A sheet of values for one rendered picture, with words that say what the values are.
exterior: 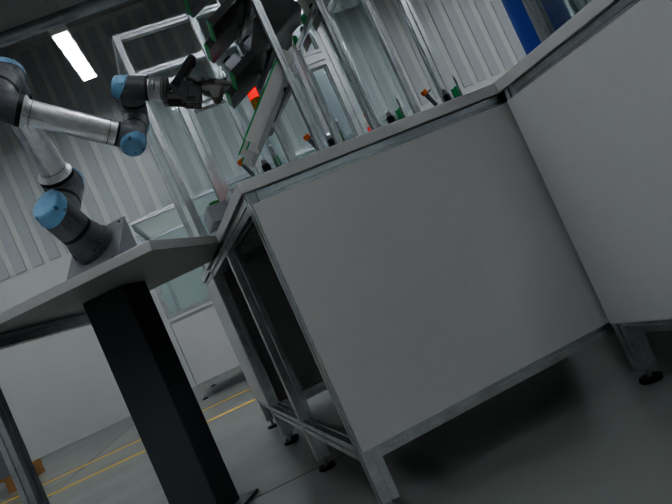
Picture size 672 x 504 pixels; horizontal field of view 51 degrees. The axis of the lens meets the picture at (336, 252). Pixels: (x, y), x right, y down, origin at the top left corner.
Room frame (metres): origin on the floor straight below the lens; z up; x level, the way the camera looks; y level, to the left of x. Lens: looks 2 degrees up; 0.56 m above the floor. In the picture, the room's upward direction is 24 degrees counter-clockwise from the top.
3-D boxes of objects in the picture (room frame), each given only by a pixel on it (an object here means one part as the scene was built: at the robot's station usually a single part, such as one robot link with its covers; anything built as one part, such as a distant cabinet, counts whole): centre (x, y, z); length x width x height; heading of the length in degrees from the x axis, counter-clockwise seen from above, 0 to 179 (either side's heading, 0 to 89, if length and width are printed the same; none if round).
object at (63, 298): (2.36, 0.69, 0.84); 0.90 x 0.70 x 0.03; 168
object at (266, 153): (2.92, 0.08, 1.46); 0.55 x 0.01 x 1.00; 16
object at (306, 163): (2.54, -0.33, 0.85); 1.50 x 1.41 x 0.03; 16
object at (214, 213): (2.44, 0.33, 0.93); 0.21 x 0.07 x 0.06; 16
